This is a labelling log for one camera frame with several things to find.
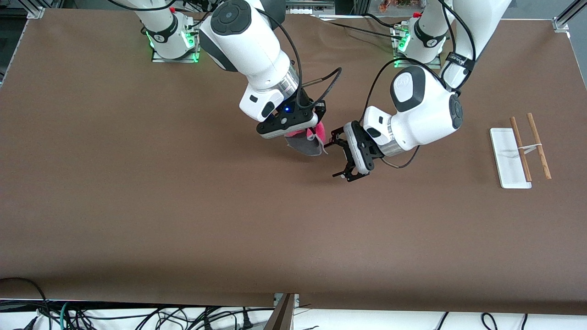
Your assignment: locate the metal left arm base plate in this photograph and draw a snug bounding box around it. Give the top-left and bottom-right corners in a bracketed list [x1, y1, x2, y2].
[392, 23, 443, 70]

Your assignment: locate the orange background object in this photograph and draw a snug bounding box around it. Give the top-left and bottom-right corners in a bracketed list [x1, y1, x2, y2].
[378, 0, 416, 12]

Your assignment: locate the long black table cable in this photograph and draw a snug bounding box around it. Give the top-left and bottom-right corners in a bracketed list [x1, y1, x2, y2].
[314, 16, 405, 40]

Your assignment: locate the metal beam bracket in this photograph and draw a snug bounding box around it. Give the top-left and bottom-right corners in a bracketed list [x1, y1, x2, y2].
[274, 293, 300, 308]

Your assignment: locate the aluminium frame profile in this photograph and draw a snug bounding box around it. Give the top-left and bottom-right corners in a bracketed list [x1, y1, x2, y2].
[25, 0, 47, 19]
[552, 0, 579, 33]

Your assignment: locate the grey power strip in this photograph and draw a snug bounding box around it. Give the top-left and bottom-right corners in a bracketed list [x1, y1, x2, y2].
[284, 0, 336, 15]

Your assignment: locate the thick black looped cable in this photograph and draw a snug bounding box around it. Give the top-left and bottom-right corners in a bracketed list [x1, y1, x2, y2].
[0, 277, 50, 330]

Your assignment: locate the brown table cover sheet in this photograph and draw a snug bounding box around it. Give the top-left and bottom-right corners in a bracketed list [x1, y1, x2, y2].
[0, 8, 587, 317]

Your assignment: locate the pink towel grey backing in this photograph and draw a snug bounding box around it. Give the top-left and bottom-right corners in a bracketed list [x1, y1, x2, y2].
[285, 121, 329, 157]

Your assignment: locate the short black table cable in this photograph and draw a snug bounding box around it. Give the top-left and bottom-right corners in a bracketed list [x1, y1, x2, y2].
[365, 13, 404, 29]

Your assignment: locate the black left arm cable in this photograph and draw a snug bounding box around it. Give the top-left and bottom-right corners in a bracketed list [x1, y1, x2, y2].
[362, 0, 477, 170]

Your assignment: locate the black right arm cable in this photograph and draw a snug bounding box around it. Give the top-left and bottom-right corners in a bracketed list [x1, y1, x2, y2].
[259, 7, 343, 113]

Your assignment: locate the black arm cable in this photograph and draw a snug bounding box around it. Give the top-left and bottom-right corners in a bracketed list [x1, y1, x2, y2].
[362, 0, 477, 170]
[259, 7, 343, 113]

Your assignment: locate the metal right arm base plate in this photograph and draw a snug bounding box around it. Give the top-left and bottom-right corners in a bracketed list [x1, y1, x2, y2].
[151, 18, 203, 63]

